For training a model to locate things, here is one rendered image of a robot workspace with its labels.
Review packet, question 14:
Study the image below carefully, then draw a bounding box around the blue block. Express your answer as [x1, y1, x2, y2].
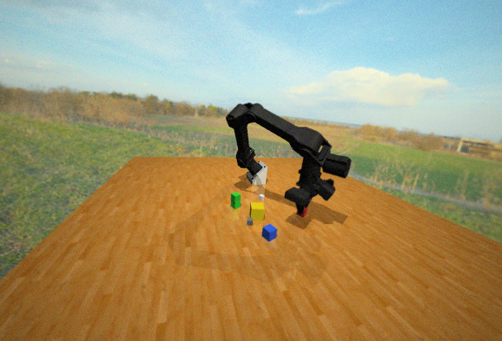
[262, 224, 278, 241]

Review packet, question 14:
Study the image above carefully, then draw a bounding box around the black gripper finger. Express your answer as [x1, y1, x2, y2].
[305, 191, 317, 207]
[295, 202, 306, 214]

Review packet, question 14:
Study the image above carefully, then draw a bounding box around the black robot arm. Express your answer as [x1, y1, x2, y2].
[226, 102, 352, 200]

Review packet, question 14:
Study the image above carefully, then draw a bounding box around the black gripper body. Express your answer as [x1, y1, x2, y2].
[285, 167, 321, 206]

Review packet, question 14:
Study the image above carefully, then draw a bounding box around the yellow block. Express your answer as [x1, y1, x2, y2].
[249, 202, 265, 220]

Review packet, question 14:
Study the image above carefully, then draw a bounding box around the red block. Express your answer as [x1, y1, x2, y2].
[296, 207, 307, 218]

